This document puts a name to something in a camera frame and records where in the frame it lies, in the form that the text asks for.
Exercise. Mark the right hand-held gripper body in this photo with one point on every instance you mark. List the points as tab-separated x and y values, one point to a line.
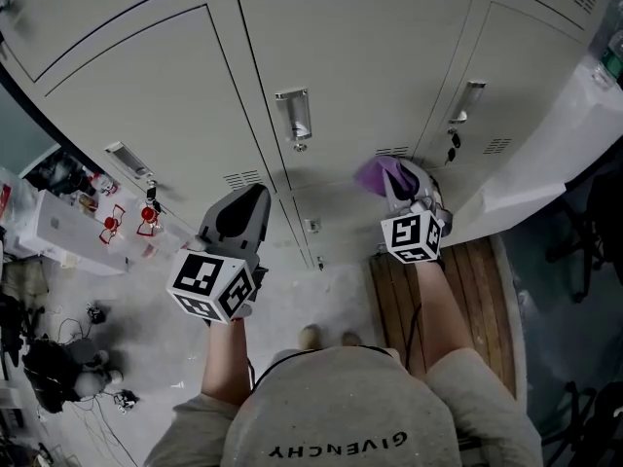
411	236

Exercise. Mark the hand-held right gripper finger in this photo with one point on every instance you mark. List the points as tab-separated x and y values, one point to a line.
426	185
399	197

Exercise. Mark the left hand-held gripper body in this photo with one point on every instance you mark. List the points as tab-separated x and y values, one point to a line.
204	280

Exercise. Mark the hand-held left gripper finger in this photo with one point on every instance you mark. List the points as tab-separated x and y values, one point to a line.
260	226
214	231

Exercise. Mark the purple cloth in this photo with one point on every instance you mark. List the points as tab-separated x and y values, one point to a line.
370	175

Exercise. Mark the grey metal locker cabinet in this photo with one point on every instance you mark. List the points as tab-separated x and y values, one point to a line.
340	42

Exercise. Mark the person's left forearm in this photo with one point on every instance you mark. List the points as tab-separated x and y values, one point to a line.
226	363

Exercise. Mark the person's right forearm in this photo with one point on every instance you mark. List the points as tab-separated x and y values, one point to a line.
443	319

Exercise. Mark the red label water bottles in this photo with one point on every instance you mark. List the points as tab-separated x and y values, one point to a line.
109	224

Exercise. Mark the wooden platform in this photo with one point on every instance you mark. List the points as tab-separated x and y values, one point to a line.
487	309

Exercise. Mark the person's right shoe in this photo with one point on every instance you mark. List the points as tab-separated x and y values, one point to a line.
351	338

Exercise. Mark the person's shoe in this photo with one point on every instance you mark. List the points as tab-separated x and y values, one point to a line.
309	337
351	338

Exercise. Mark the person's left shoe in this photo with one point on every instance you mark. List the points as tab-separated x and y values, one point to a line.
309	337

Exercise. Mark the small electronic device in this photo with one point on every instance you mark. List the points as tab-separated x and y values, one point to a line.
125	401

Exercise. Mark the white cardboard box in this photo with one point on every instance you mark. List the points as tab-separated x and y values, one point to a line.
53	241

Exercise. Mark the person's grey t-shirt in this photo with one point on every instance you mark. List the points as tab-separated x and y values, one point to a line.
340	406

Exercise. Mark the black office chair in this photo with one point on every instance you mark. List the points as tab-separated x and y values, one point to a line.
611	416
608	212

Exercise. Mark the plastic-wrapped green label bottles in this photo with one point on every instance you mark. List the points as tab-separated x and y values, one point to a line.
611	51

